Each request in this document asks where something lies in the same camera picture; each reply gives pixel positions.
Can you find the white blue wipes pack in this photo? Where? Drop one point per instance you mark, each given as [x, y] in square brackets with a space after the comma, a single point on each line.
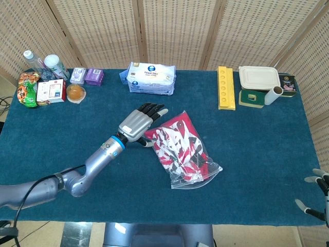
[151, 78]

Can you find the clear plastic zip bag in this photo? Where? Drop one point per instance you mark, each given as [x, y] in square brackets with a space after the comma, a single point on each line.
[203, 177]

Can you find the white paper roll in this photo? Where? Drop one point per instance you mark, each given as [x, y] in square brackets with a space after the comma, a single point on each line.
[273, 96]

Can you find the black meat tin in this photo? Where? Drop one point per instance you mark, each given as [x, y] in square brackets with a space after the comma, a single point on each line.
[289, 83]

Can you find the woven folding screen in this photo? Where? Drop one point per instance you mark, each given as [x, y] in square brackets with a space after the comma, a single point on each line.
[177, 31]

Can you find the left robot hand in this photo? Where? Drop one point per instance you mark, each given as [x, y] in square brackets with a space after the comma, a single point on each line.
[133, 124]

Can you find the clear plastic water bottle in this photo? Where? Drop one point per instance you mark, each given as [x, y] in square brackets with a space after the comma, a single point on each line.
[32, 60]

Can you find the black caster wheel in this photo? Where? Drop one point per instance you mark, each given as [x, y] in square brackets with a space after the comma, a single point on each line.
[3, 225]

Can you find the beige lidded lunch box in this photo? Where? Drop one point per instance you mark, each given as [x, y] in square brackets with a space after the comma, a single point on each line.
[258, 77]

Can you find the green orange snack pouch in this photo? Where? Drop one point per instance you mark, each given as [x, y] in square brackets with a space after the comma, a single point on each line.
[25, 90]

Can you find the red white patterned cloth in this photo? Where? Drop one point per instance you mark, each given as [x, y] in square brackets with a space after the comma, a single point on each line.
[177, 144]

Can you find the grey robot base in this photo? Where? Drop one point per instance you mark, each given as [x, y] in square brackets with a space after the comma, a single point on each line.
[159, 235]

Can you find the clear box purple contents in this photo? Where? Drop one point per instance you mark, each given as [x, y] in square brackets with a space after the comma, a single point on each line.
[77, 76]

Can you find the blue carpet table mat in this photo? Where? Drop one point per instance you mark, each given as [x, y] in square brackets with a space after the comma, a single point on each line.
[102, 103]

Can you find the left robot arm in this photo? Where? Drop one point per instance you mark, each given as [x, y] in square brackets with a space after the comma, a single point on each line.
[97, 160]

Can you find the white red carton box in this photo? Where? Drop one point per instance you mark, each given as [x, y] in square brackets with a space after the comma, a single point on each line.
[50, 91]

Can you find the purple carton box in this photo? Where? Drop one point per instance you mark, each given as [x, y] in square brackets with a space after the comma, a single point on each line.
[94, 76]

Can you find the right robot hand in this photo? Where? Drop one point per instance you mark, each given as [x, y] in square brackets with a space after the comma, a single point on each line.
[327, 195]

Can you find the green gold box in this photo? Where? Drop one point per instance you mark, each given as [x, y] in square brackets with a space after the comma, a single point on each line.
[252, 99]

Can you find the orange jelly cup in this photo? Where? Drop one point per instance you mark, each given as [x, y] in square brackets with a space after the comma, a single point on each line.
[75, 93]

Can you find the yellow holed block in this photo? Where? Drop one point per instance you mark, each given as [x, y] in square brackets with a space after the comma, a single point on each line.
[226, 90]

